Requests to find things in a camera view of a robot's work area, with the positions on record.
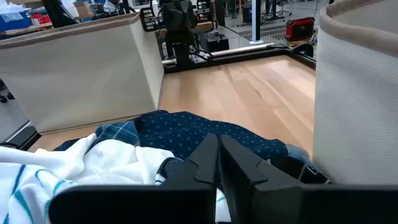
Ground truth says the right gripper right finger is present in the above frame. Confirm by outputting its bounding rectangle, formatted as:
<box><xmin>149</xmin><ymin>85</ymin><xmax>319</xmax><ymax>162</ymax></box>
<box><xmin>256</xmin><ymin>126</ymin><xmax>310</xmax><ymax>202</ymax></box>
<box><xmin>220</xmin><ymin>134</ymin><xmax>305</xmax><ymax>224</ymax></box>

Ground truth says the blue plastic crate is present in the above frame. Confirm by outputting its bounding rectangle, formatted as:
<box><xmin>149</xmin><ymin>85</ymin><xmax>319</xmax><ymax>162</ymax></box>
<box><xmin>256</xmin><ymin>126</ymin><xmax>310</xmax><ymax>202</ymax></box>
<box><xmin>0</xmin><ymin>11</ymin><xmax>32</xmax><ymax>32</ymax></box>

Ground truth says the white pole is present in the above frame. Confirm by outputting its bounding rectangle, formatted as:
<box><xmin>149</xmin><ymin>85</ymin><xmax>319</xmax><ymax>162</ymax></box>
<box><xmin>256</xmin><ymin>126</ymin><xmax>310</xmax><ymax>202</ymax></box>
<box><xmin>249</xmin><ymin>0</ymin><xmax>264</xmax><ymax>45</ymax></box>

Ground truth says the navy dotted garment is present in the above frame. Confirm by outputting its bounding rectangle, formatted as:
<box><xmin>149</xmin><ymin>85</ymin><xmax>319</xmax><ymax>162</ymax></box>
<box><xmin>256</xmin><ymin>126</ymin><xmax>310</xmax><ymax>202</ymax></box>
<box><xmin>54</xmin><ymin>110</ymin><xmax>290</xmax><ymax>184</ymax></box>

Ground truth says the blue plaid shirt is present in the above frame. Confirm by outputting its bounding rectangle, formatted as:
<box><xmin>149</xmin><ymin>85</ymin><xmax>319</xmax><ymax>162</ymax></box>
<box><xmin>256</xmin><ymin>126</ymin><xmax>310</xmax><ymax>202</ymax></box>
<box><xmin>94</xmin><ymin>120</ymin><xmax>141</xmax><ymax>147</ymax></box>

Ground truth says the red black tool case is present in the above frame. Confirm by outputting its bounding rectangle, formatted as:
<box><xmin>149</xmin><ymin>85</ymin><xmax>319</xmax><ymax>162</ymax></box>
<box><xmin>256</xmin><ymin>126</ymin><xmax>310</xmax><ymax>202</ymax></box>
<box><xmin>285</xmin><ymin>17</ymin><xmax>315</xmax><ymax>42</ymax></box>

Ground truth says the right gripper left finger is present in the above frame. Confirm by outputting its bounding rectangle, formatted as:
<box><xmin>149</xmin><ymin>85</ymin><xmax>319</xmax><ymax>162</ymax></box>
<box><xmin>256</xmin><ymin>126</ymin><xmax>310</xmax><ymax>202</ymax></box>
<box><xmin>160</xmin><ymin>133</ymin><xmax>219</xmax><ymax>189</ymax></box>

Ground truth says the cardboard box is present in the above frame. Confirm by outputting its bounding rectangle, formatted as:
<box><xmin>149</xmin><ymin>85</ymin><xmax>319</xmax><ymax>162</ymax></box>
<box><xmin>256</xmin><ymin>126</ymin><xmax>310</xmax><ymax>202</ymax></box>
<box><xmin>73</xmin><ymin>1</ymin><xmax>94</xmax><ymax>19</ymax></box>

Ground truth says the grey-blue denim garment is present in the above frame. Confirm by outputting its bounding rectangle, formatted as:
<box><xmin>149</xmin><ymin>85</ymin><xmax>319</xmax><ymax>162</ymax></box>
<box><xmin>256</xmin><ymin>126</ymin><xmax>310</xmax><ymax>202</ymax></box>
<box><xmin>285</xmin><ymin>143</ymin><xmax>313</xmax><ymax>166</ymax></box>

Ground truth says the beige fabric bin brown tag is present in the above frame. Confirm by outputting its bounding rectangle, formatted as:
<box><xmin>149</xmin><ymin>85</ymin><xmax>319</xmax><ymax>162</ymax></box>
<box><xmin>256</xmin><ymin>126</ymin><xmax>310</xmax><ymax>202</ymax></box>
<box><xmin>312</xmin><ymin>0</ymin><xmax>398</xmax><ymax>186</ymax></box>

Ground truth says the white teal-striped garment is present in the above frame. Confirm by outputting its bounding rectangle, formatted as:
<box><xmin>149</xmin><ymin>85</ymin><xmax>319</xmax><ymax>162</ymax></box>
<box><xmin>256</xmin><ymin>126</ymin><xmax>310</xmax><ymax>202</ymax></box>
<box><xmin>0</xmin><ymin>133</ymin><xmax>231</xmax><ymax>224</ymax></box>

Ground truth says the beige fabric storage bin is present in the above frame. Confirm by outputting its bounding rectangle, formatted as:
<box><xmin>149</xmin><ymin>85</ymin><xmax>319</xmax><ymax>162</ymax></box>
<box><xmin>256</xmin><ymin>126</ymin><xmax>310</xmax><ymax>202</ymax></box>
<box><xmin>0</xmin><ymin>12</ymin><xmax>165</xmax><ymax>134</ymax></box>

